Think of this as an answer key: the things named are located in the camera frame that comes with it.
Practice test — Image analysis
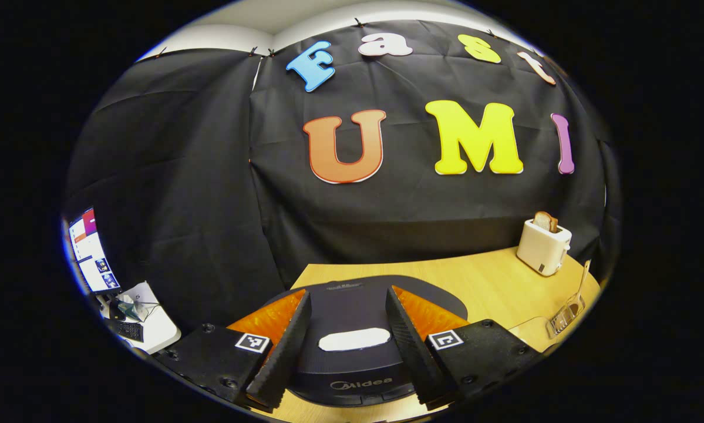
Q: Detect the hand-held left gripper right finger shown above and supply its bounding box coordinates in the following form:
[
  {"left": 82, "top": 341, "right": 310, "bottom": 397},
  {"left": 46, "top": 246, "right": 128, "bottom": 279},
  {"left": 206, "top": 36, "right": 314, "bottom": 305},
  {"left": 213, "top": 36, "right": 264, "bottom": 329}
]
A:
[{"left": 385, "top": 285, "right": 544, "bottom": 412}]

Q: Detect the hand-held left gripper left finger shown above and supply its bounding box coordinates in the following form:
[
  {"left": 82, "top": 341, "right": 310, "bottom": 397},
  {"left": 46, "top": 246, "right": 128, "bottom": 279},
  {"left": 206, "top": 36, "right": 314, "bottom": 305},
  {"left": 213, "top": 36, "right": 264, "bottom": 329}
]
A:
[{"left": 151, "top": 288, "right": 313, "bottom": 412}]

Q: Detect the grey steel rice cooker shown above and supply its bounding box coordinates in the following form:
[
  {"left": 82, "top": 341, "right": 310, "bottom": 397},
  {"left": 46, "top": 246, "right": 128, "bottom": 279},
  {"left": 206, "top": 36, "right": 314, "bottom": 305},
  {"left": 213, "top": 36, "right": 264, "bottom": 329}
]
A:
[{"left": 258, "top": 274, "right": 469, "bottom": 408}]

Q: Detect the wooden spoon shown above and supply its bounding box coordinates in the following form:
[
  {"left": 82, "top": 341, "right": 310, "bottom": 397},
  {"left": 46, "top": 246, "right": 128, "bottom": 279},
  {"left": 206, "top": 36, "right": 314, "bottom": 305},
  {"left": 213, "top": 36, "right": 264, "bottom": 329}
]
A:
[{"left": 568, "top": 259, "right": 592, "bottom": 313}]

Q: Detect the clear plastic container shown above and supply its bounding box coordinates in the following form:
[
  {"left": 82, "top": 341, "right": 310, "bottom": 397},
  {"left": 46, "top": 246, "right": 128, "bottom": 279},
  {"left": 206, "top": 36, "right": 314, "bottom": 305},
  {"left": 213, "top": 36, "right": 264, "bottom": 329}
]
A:
[{"left": 507, "top": 315, "right": 559, "bottom": 354}]

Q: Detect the white side table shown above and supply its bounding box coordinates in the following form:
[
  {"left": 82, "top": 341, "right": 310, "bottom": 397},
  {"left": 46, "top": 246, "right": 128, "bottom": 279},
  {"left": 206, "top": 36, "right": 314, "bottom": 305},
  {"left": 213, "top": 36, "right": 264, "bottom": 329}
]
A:
[{"left": 101, "top": 280, "right": 183, "bottom": 355}]

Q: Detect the black keyboard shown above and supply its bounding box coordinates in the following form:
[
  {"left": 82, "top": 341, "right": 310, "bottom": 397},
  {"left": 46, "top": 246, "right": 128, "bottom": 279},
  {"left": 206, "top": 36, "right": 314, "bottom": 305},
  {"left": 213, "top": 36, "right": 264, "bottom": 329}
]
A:
[{"left": 106, "top": 319, "right": 146, "bottom": 344}]

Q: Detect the white toaster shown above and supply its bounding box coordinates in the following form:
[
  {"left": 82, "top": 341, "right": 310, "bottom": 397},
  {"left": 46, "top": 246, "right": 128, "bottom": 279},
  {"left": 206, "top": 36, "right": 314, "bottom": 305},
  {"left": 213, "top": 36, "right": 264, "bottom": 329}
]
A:
[{"left": 516, "top": 219, "right": 572, "bottom": 277}]

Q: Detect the bread slice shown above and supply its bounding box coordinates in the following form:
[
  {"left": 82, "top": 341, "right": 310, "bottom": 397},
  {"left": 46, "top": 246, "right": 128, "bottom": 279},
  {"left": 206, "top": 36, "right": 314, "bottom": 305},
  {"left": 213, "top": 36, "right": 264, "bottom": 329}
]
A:
[{"left": 533, "top": 211, "right": 560, "bottom": 234}]

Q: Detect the black backdrop cloth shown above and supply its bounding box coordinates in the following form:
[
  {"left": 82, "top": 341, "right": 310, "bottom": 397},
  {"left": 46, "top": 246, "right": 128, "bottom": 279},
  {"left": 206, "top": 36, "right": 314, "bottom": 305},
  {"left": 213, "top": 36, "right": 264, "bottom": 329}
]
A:
[{"left": 61, "top": 19, "right": 621, "bottom": 331}]

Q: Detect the computer monitor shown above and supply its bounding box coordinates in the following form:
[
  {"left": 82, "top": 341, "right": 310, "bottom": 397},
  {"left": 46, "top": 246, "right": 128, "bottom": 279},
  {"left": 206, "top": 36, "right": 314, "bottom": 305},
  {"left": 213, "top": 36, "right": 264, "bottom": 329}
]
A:
[{"left": 66, "top": 206, "right": 122, "bottom": 295}]

